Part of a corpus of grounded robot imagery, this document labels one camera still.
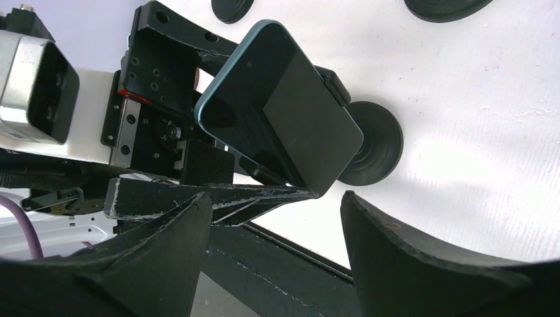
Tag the black phone stand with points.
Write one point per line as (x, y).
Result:
(230, 11)
(441, 11)
(363, 140)

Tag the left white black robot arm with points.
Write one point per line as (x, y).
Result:
(70, 178)

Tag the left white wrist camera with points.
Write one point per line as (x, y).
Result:
(39, 89)

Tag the blue-cased phone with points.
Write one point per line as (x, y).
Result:
(267, 44)

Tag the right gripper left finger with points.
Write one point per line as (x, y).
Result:
(150, 270)

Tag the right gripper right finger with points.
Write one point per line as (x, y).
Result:
(399, 270)

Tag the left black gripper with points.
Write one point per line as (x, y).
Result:
(150, 128)

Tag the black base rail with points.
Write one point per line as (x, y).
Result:
(274, 276)

